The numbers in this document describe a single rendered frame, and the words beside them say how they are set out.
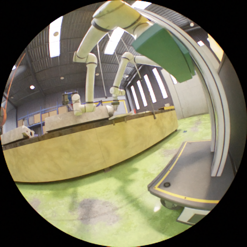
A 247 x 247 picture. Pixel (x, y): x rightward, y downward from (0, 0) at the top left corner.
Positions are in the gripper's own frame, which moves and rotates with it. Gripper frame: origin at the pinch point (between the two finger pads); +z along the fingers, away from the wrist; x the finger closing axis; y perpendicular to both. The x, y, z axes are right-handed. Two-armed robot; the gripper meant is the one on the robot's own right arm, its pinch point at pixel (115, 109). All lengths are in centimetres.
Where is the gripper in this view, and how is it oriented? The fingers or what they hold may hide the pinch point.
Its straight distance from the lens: 130.2
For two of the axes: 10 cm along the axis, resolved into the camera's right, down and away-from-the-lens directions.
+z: 0.1, 9.3, 3.7
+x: -8.5, 2.1, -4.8
